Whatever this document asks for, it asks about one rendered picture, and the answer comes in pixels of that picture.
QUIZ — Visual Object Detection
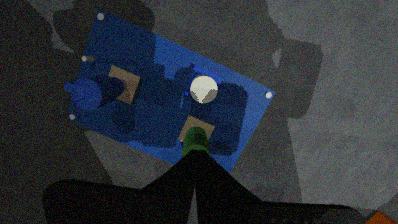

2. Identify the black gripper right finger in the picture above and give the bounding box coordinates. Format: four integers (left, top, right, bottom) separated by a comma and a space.
195, 150, 364, 224

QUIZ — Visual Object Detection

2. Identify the blue circuit board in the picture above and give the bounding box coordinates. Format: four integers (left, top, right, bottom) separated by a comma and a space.
64, 9, 275, 173

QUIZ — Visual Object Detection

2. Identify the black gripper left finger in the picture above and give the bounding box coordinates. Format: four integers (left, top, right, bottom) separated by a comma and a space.
42, 150, 199, 224

